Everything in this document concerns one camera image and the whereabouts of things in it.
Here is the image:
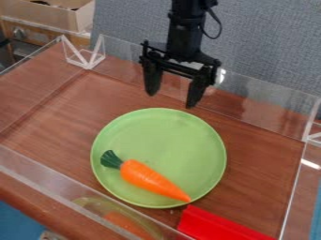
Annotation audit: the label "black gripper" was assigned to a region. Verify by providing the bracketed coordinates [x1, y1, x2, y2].
[139, 40, 222, 109]

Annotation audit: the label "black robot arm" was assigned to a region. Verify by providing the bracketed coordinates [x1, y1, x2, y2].
[139, 0, 222, 108]

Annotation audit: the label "green plate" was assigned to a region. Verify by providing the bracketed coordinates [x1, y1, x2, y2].
[90, 108, 228, 208]

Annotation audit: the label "orange toy carrot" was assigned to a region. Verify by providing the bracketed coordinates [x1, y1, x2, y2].
[101, 150, 192, 203]

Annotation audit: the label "cardboard box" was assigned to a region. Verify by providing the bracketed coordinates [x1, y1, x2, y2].
[0, 0, 95, 32]

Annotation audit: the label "wooden shelf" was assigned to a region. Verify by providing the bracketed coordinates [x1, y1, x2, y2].
[0, 16, 91, 47]

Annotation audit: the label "red plastic block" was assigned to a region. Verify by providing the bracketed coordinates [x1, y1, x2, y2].
[178, 205, 276, 240]

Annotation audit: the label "clear acrylic corner bracket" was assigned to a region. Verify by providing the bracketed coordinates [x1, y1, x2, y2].
[62, 36, 106, 69]

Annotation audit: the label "black cable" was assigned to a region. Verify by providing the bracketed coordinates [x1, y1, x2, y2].
[200, 6, 224, 40]

